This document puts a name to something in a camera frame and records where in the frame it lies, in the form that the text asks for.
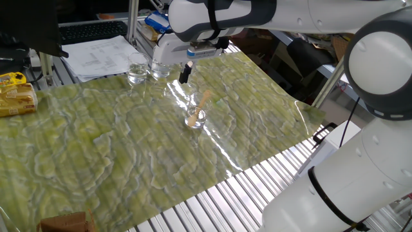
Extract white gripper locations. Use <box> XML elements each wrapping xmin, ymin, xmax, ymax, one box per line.
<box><xmin>152</xmin><ymin>32</ymin><xmax>226</xmax><ymax>84</ymax></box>

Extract wooden stirring spoon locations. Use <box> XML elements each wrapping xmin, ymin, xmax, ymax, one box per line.
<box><xmin>187</xmin><ymin>89</ymin><xmax>212</xmax><ymax>127</ymax></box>

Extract clear glass beaker with water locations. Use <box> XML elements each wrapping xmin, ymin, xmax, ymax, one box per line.
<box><xmin>184</xmin><ymin>92</ymin><xmax>213</xmax><ymax>130</ymax></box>
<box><xmin>151</xmin><ymin>59</ymin><xmax>171</xmax><ymax>79</ymax></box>
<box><xmin>127</xmin><ymin>52</ymin><xmax>149</xmax><ymax>85</ymax></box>

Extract tan paper package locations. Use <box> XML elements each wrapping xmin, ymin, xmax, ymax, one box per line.
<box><xmin>140</xmin><ymin>24</ymin><xmax>161</xmax><ymax>42</ymax></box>

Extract blue white packet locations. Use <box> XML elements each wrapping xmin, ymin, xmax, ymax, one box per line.
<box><xmin>144</xmin><ymin>11</ymin><xmax>171</xmax><ymax>35</ymax></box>

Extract white printed paper sheets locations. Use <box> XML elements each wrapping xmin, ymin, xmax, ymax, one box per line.
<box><xmin>61</xmin><ymin>35</ymin><xmax>139</xmax><ymax>83</ymax></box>

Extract black computer keyboard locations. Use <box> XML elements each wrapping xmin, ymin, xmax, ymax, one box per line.
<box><xmin>59</xmin><ymin>21</ymin><xmax>129</xmax><ymax>45</ymax></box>

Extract green marble pattern mat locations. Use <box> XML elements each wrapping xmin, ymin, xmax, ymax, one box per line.
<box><xmin>0</xmin><ymin>51</ymin><xmax>326</xmax><ymax>232</ymax></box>

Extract black monitor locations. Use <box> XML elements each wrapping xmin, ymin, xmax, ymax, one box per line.
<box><xmin>0</xmin><ymin>0</ymin><xmax>70</xmax><ymax>59</ymax></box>

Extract yellow packaged bread loaf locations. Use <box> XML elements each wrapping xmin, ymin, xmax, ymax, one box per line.
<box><xmin>0</xmin><ymin>82</ymin><xmax>39</xmax><ymax>118</ymax></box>

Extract yellow snack box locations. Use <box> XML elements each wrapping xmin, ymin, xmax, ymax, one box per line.
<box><xmin>0</xmin><ymin>72</ymin><xmax>28</xmax><ymax>88</ymax></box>

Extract brown cardboard box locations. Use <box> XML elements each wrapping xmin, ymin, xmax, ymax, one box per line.
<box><xmin>36</xmin><ymin>209</ymin><xmax>97</xmax><ymax>232</ymax></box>

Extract aluminium frame post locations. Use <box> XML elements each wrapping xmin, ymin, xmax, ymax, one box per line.
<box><xmin>311</xmin><ymin>57</ymin><xmax>345</xmax><ymax>109</ymax></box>
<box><xmin>126</xmin><ymin>0</ymin><xmax>140</xmax><ymax>44</ymax></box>
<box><xmin>39</xmin><ymin>52</ymin><xmax>54</xmax><ymax>86</ymax></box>

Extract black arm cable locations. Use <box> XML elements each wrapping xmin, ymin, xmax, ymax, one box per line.
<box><xmin>307</xmin><ymin>166</ymin><xmax>371</xmax><ymax>232</ymax></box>

